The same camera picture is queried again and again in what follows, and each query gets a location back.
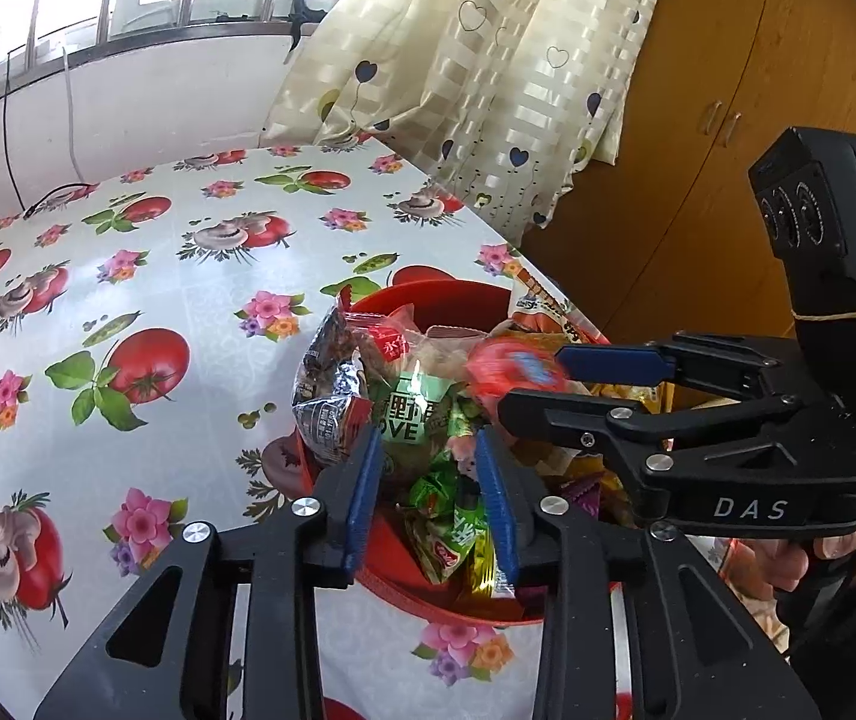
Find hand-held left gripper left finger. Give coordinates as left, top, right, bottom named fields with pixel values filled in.
left=34, top=424, right=386, bottom=720

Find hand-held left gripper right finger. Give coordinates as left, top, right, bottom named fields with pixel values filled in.
left=473, top=426, right=824, bottom=720

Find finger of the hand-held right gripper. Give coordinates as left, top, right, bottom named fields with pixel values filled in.
left=498, top=387, right=833, bottom=467
left=555, top=330, right=806, bottom=400

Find yellow snack bag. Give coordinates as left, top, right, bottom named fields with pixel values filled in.
left=514, top=382, right=669, bottom=522

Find pink jelly cup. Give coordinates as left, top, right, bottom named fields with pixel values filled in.
left=468, top=336, right=573, bottom=407

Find green snack packet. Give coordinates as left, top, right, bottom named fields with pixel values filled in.
left=396, top=456, right=490, bottom=587

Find yellow candy bar packet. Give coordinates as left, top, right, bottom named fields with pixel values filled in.
left=464, top=531, right=520, bottom=602

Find orange cracker packet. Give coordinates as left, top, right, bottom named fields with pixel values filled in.
left=509, top=281, right=595, bottom=350

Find purple snack packet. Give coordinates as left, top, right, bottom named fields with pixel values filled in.
left=561, top=478, right=603, bottom=520

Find clear green-label rice cracker bag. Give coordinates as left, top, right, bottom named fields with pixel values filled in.
left=366, top=325, right=490, bottom=482

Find dark striped snack packet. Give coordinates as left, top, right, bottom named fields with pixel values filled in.
left=291, top=306, right=374, bottom=470

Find red plastic basin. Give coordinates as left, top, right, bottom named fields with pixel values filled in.
left=293, top=280, right=624, bottom=628

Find person's right hand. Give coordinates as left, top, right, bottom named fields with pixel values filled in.
left=723, top=538, right=813, bottom=602

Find floral tablecloth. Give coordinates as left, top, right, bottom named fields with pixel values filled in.
left=0, top=131, right=729, bottom=720

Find wooden wardrobe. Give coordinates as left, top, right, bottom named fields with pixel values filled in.
left=522, top=0, right=856, bottom=361

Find cream heart-print curtain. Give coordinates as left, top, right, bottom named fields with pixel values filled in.
left=261, top=0, right=673, bottom=230

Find black window hook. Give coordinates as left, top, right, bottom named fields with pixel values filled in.
left=287, top=0, right=330, bottom=62

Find black cable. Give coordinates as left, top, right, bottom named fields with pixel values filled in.
left=2, top=45, right=99, bottom=220

